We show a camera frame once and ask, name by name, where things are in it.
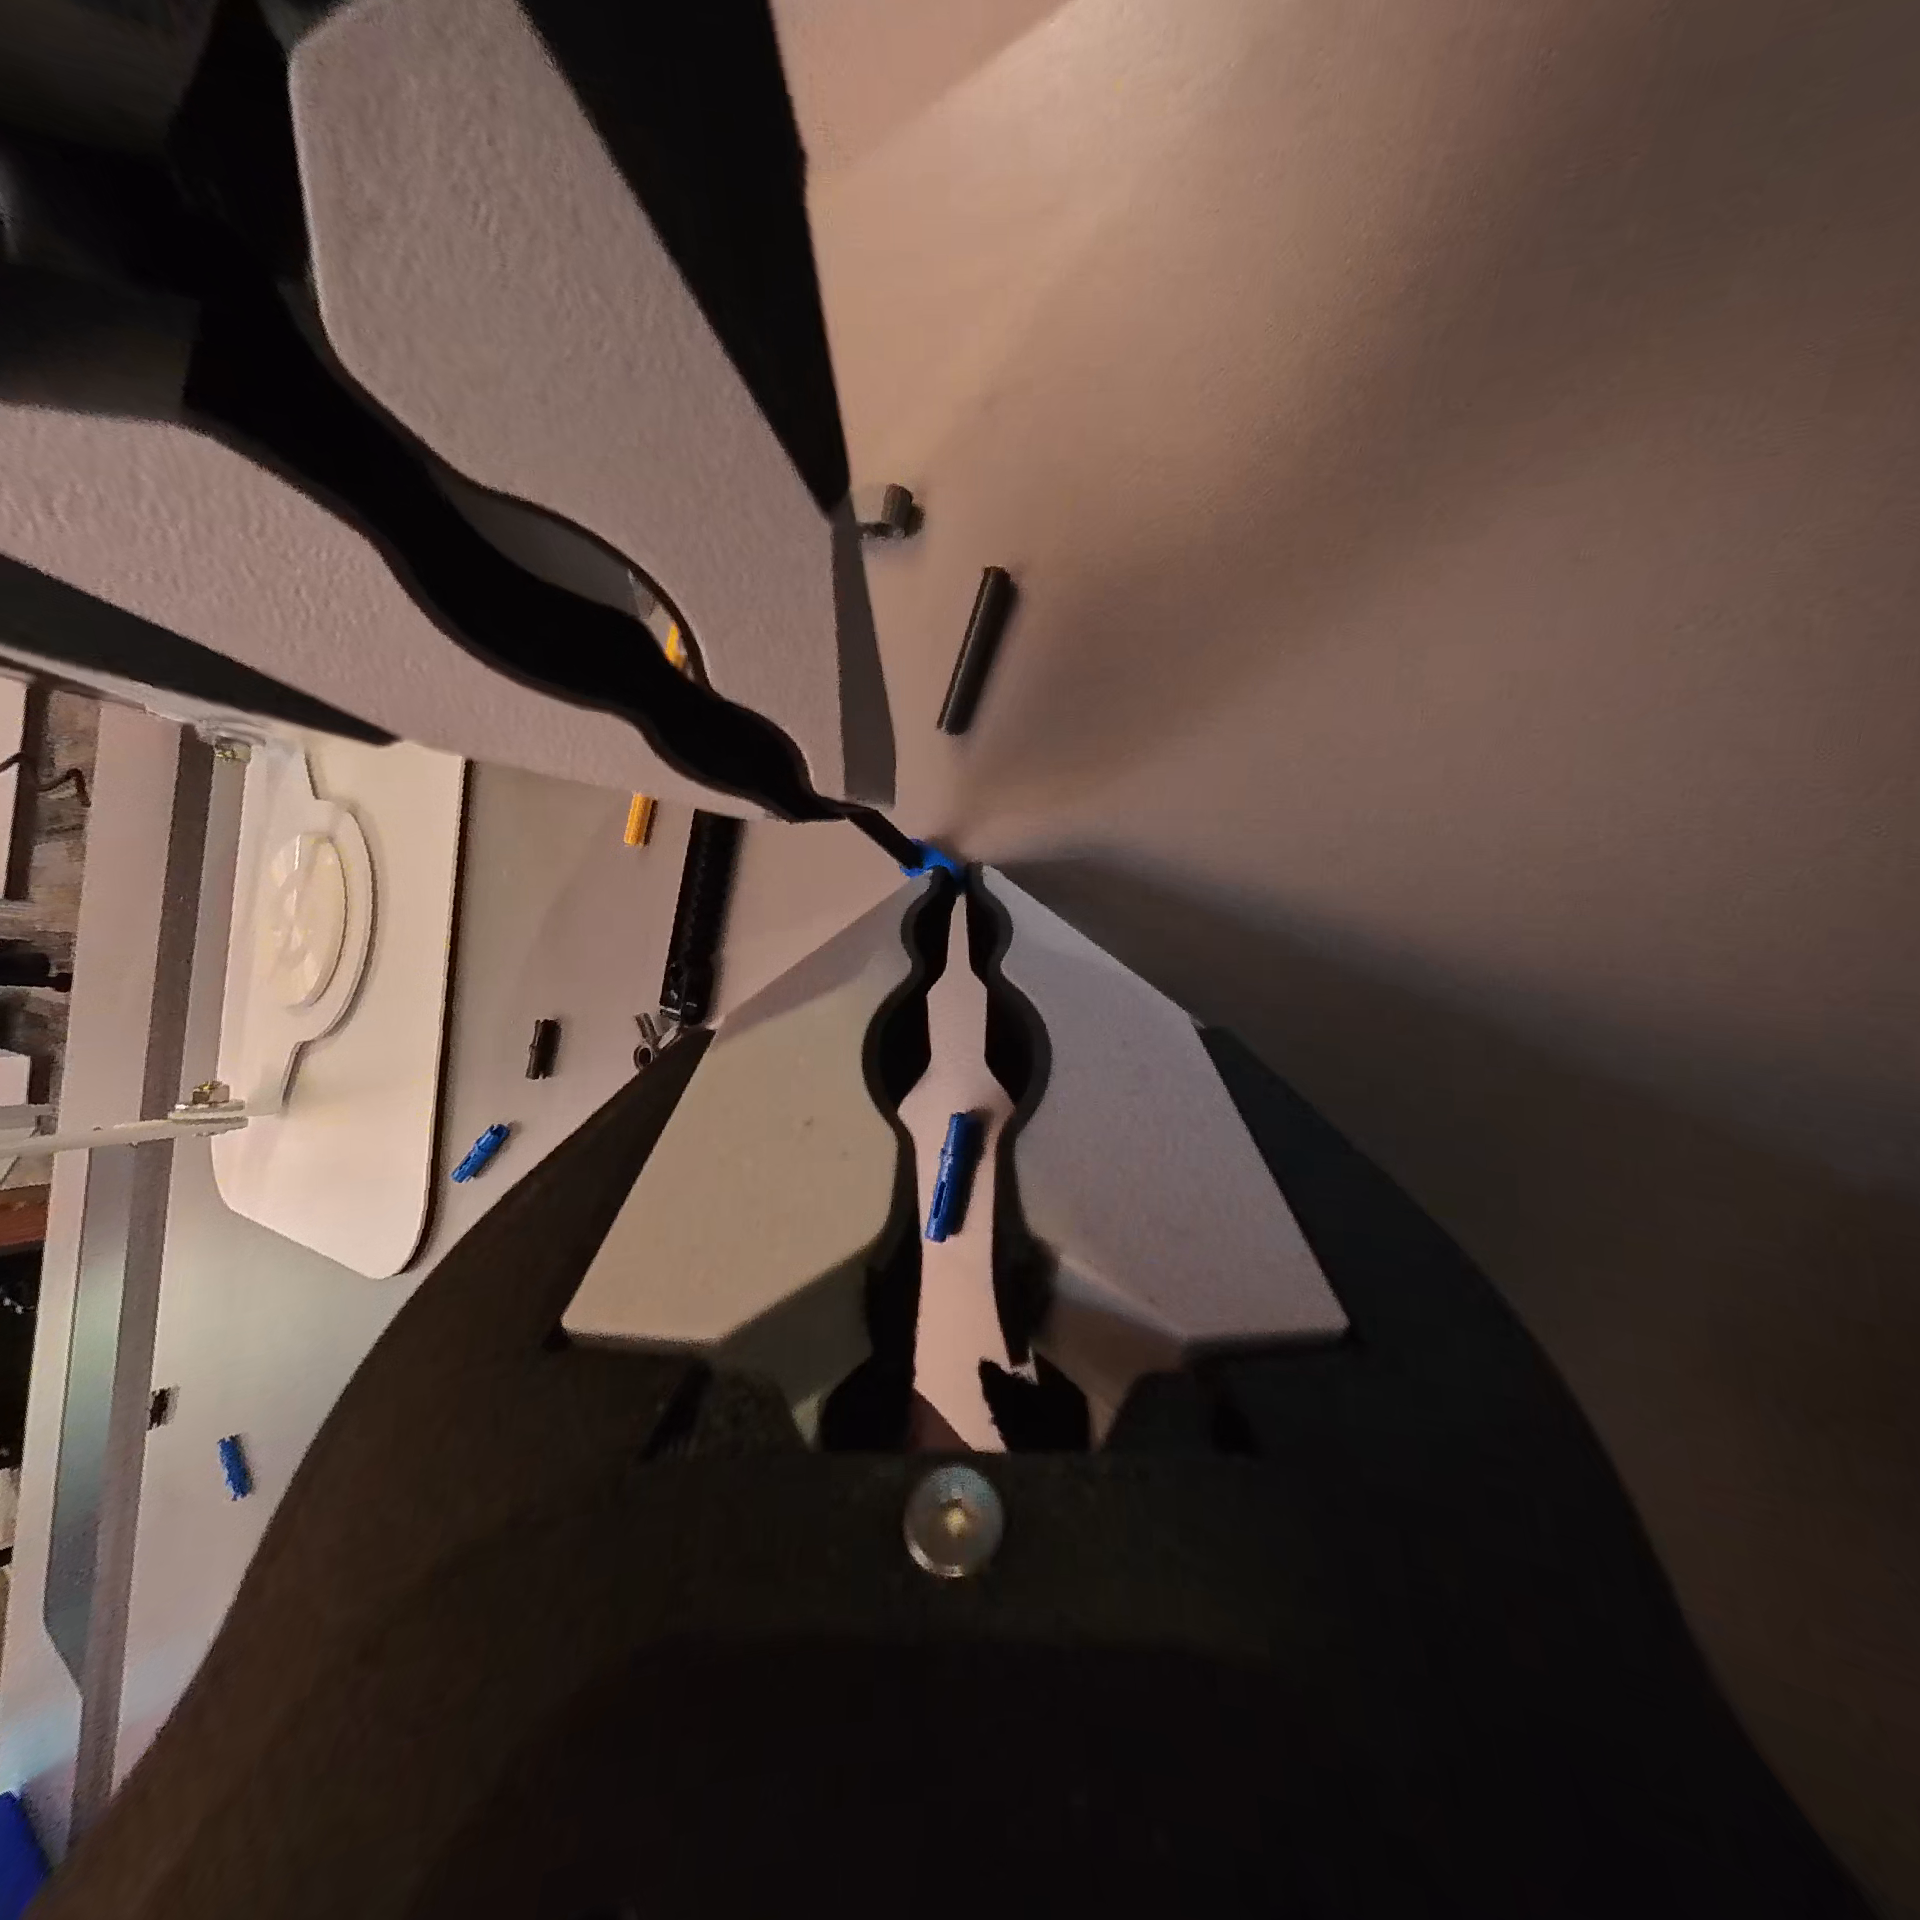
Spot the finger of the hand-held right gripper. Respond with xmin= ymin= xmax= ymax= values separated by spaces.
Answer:
xmin=0 ymin=394 xmax=909 ymax=865
xmin=285 ymin=0 xmax=920 ymax=860

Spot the dark grey lego axle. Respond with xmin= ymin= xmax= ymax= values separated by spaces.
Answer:
xmin=937 ymin=564 xmax=1016 ymax=736

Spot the black lego gear rack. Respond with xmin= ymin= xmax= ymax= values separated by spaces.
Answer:
xmin=659 ymin=810 xmax=744 ymax=1016

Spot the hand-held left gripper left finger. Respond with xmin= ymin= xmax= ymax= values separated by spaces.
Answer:
xmin=560 ymin=873 xmax=953 ymax=1450

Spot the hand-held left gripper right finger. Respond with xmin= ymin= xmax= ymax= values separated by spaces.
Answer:
xmin=965 ymin=865 xmax=1355 ymax=1444

